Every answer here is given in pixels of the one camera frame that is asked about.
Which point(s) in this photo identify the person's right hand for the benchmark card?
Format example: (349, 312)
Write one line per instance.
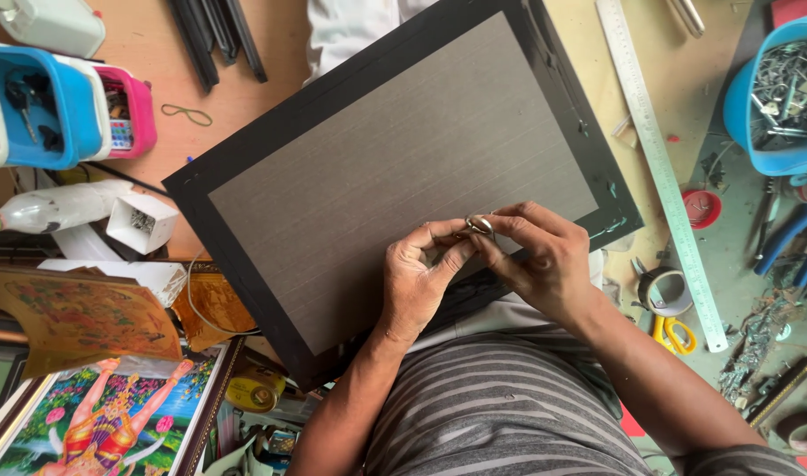
(549, 264)

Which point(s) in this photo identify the person's left hand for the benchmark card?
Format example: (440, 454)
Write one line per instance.
(407, 291)

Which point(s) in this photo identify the long steel ruler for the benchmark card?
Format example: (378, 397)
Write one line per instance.
(661, 172)

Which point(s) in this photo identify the grey striped shirt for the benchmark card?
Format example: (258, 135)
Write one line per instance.
(496, 410)

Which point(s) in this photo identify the small red lid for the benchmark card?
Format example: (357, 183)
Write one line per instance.
(701, 209)

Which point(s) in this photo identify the yellow tin can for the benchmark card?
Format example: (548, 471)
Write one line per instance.
(255, 390)

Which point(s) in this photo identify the gold foil sheet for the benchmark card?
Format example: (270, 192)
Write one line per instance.
(211, 307)

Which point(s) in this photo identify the heap of metal scraps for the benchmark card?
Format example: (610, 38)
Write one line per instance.
(757, 344)

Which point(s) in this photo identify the white cloth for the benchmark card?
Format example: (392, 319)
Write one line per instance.
(347, 36)

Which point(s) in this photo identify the dark ornate moulding strip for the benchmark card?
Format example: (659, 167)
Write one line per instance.
(780, 391)

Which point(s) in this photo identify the white square box of staples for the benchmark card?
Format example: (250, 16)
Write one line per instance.
(141, 222)

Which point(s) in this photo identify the green rubber band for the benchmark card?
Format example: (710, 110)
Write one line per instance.
(186, 116)

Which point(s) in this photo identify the metal rods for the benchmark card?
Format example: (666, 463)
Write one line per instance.
(686, 14)

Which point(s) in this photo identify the blue tub of metal hardware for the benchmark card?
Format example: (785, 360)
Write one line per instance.
(784, 99)

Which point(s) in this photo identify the wide brown tape roll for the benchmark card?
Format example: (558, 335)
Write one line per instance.
(804, 433)

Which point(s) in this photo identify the colourful framed picture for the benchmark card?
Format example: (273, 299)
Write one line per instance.
(112, 416)

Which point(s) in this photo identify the golden printed picture sheet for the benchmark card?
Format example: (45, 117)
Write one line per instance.
(79, 317)

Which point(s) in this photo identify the pink plastic bin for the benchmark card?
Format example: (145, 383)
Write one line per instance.
(129, 112)

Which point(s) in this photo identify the red flat sheet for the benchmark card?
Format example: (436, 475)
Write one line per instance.
(800, 10)

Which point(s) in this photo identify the clear bottle green cap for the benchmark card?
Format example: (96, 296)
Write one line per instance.
(53, 208)

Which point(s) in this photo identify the blue plastic bin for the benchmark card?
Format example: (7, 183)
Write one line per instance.
(43, 106)

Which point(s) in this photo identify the white plastic container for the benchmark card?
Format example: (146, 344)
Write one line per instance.
(49, 23)

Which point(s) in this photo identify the black picture frame grey backing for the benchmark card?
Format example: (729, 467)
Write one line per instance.
(390, 172)

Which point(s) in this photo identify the bundle of black frame mouldings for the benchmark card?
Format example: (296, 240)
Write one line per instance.
(211, 36)

